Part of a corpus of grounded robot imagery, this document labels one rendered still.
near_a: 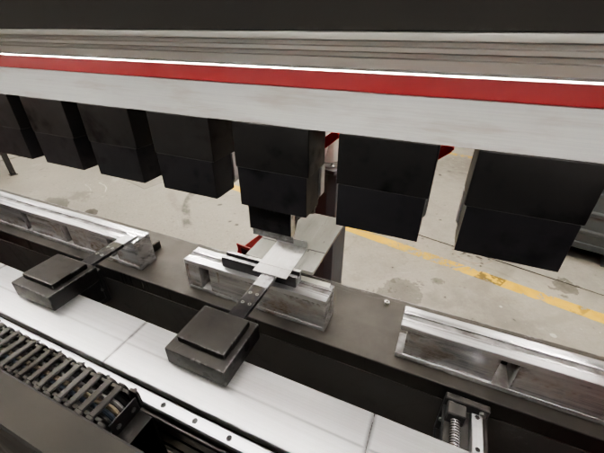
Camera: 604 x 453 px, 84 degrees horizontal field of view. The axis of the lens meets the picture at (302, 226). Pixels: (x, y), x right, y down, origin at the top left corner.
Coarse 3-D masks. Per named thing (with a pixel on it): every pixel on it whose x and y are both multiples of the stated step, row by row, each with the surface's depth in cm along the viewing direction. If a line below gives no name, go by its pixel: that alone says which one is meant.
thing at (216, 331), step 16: (256, 288) 71; (240, 304) 67; (256, 304) 68; (192, 320) 59; (208, 320) 59; (224, 320) 59; (240, 320) 59; (176, 336) 58; (192, 336) 56; (208, 336) 56; (224, 336) 56; (240, 336) 57; (256, 336) 60; (176, 352) 55; (192, 352) 55; (208, 352) 54; (224, 352) 53; (240, 352) 56; (192, 368) 55; (208, 368) 53; (224, 368) 52; (224, 384) 53
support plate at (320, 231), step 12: (312, 216) 98; (324, 216) 98; (300, 228) 92; (312, 228) 92; (324, 228) 92; (336, 228) 92; (264, 240) 87; (276, 240) 87; (312, 240) 87; (324, 240) 87; (252, 252) 83; (264, 252) 83; (312, 252) 83; (324, 252) 83; (300, 264) 79; (312, 264) 79
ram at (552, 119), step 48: (48, 96) 75; (96, 96) 69; (144, 96) 64; (192, 96) 59; (240, 96) 56; (288, 96) 52; (336, 96) 49; (384, 96) 47; (432, 96) 44; (480, 96) 42; (528, 96) 40; (576, 96) 38; (480, 144) 45; (528, 144) 42; (576, 144) 40
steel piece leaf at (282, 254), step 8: (296, 240) 84; (272, 248) 84; (280, 248) 84; (288, 248) 84; (296, 248) 84; (304, 248) 84; (264, 256) 81; (272, 256) 81; (280, 256) 81; (288, 256) 81; (296, 256) 81; (272, 264) 78; (280, 264) 78; (288, 264) 78; (296, 264) 78
